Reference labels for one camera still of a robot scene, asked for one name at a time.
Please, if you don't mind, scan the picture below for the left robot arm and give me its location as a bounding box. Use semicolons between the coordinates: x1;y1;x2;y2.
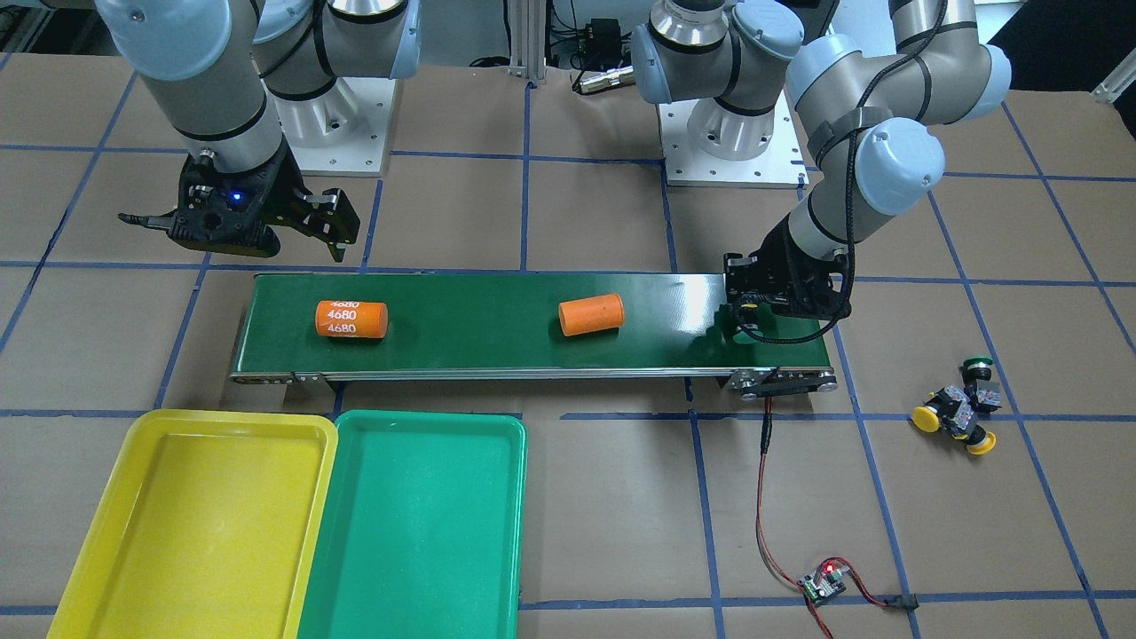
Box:
630;1;1012;322

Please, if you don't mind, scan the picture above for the yellow push button lower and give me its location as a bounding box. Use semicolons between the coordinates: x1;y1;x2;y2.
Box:
945;409;999;454

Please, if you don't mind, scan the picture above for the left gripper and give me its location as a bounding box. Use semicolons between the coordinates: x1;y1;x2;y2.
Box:
722;221;851;320

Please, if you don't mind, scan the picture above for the yellow push button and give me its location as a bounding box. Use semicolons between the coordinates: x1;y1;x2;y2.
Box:
910;385;974;439
945;409;999;454

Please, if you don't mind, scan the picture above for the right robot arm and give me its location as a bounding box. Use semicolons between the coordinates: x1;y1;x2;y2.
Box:
97;1;421;262

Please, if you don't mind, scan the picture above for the yellow push button upper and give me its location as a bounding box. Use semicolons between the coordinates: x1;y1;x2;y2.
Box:
910;385;974;439

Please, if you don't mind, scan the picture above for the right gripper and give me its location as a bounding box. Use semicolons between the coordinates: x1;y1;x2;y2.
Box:
118;146;360;264

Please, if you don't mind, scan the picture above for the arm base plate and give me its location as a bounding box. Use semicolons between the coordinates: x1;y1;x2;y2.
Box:
658;96;809;189
272;77;400;179

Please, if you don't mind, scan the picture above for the green conveyor belt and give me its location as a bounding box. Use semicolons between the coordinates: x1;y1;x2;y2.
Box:
229;272;837;399

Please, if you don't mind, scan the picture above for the orange cylinder with 4680 print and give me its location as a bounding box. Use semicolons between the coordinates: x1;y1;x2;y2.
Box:
315;300;389;340

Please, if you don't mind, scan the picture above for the small motor controller board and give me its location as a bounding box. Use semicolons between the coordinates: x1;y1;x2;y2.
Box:
797;564;847;606

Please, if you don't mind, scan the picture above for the green plastic tray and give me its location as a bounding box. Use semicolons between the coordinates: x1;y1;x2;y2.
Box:
296;410;527;638

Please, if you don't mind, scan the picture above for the plain orange cylinder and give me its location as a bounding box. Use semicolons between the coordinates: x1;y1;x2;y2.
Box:
557;294;626;338

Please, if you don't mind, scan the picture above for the yellow plastic tray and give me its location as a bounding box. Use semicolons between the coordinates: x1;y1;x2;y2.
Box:
49;409;339;638

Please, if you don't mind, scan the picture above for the green push button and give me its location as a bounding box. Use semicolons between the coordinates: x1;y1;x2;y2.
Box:
960;356;1003;415
733;302;763;338

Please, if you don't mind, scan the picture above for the aluminium frame post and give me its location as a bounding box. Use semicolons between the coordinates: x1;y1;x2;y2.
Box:
506;1;550;85

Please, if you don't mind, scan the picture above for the red black controller wire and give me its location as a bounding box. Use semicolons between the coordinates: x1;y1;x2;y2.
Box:
754;397;919;639

